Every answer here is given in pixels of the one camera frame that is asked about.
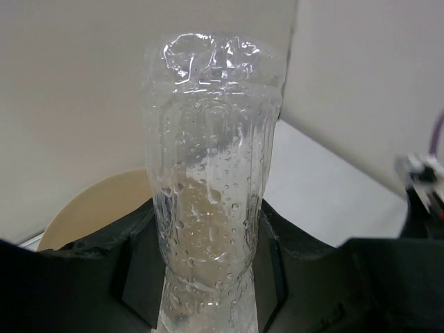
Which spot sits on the clear capless bottle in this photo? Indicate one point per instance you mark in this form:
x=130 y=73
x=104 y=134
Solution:
x=211 y=104

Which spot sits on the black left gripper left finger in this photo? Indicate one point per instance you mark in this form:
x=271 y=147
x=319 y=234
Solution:
x=108 y=281

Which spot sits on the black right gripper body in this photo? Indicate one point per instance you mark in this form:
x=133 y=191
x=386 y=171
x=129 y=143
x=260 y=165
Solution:
x=422 y=222

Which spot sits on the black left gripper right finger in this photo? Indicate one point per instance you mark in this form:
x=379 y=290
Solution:
x=365 y=285

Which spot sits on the beige round bin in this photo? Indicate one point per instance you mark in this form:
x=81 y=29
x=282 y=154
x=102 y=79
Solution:
x=96 y=207

